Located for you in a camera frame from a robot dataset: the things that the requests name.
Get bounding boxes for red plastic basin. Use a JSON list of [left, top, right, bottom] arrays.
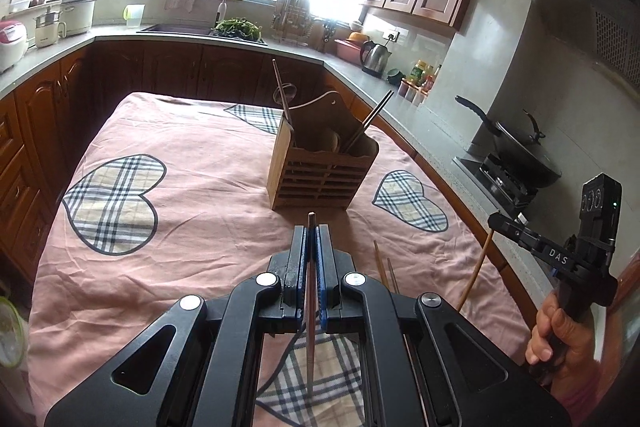
[[334, 38, 366, 62]]

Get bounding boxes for silver metal chopstick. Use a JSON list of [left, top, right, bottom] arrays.
[[341, 97, 391, 154], [349, 90, 396, 154]]

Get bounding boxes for green bowl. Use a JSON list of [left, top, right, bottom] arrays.
[[0, 296, 28, 368]]

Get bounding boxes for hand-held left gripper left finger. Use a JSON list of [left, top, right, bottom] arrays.
[[44, 224, 311, 427]]

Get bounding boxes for gas stove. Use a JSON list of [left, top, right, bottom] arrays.
[[452, 152, 541, 220]]

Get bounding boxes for kitchen sink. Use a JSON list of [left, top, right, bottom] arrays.
[[137, 23, 268, 45]]

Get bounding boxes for pink white rice cooker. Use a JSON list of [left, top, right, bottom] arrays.
[[0, 21, 28, 75]]

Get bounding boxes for single wooden chopstick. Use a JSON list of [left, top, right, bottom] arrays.
[[306, 212, 318, 397]]

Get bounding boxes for spice jar set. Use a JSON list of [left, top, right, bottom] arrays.
[[397, 81, 431, 105]]

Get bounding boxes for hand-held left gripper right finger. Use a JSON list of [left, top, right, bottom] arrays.
[[314, 224, 573, 427]]

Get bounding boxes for person's right forearm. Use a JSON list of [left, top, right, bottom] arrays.
[[547, 357, 631, 427]]

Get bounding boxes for metal dish rack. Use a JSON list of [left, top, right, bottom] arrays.
[[271, 0, 316, 48]]

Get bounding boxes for dark knife block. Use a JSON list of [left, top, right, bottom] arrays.
[[320, 18, 337, 52]]

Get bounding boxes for plain bamboo chopstick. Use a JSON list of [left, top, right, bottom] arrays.
[[454, 229, 496, 312]]

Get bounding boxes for grey countertop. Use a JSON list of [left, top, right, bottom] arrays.
[[0, 24, 556, 303]]

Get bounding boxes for chrome faucet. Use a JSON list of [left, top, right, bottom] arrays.
[[202, 0, 230, 25]]

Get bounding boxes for wooden utensil holder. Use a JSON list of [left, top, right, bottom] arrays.
[[266, 91, 380, 211]]

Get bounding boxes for steel electric kettle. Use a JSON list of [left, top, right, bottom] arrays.
[[360, 40, 392, 78]]

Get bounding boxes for pink heart printed bedsheet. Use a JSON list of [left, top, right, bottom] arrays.
[[27, 92, 533, 427]]

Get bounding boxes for small white electric pot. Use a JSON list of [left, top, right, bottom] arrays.
[[32, 7, 68, 48]]

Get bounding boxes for wooden chopstick patterned end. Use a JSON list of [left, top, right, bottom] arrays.
[[372, 240, 392, 290], [386, 257, 401, 295]]

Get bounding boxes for green leafy vegetables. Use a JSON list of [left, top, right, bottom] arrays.
[[214, 19, 265, 42]]

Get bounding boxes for black wok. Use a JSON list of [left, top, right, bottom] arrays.
[[455, 95, 563, 188]]

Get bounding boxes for large white rice cooker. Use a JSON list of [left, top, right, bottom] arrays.
[[60, 0, 97, 38]]

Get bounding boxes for person's right hand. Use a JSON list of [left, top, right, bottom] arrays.
[[525, 292, 601, 375]]

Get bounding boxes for wooden base cabinets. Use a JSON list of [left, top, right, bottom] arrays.
[[0, 39, 551, 308]]

